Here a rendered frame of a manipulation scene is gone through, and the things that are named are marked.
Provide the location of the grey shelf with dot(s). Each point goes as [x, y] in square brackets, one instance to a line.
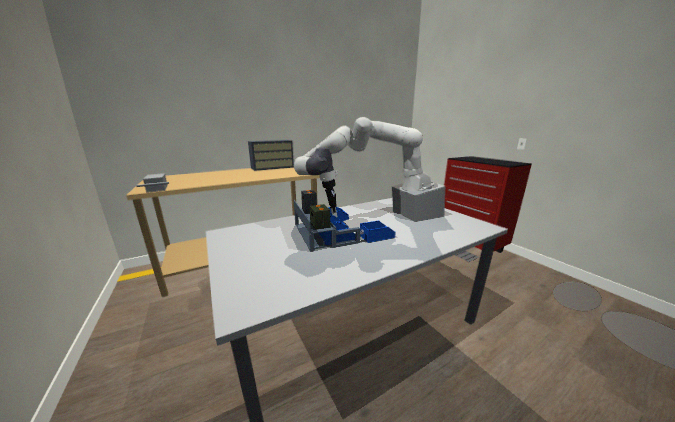
[312, 237]

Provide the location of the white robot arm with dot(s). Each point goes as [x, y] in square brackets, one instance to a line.
[321, 162]

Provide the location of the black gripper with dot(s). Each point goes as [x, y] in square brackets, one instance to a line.
[330, 195]

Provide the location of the blue bin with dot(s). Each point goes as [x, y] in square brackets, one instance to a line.
[376, 231]
[334, 219]
[326, 236]
[341, 214]

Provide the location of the olive green case with orange latches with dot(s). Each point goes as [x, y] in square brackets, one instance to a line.
[320, 216]

